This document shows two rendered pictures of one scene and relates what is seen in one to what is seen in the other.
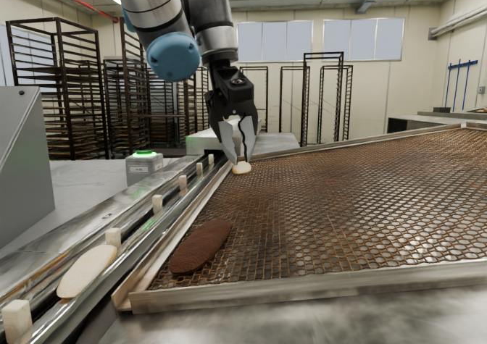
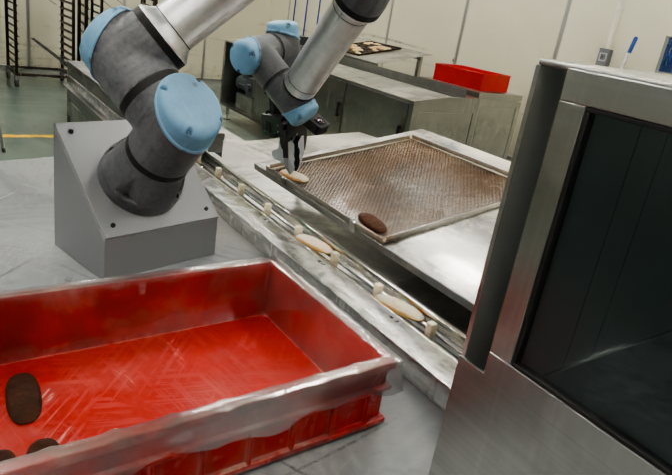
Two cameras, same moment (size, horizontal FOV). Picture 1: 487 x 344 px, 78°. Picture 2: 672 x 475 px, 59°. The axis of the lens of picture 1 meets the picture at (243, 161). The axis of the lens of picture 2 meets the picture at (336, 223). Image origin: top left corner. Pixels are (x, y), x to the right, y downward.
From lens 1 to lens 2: 1.13 m
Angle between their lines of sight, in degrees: 43
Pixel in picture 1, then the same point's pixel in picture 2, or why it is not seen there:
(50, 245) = (282, 237)
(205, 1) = (292, 53)
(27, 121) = not seen: hidden behind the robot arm
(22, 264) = (293, 245)
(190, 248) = (378, 224)
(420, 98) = (257, 4)
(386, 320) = (449, 229)
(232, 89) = (321, 127)
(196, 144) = not seen: hidden behind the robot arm
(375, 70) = not seen: outside the picture
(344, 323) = (441, 231)
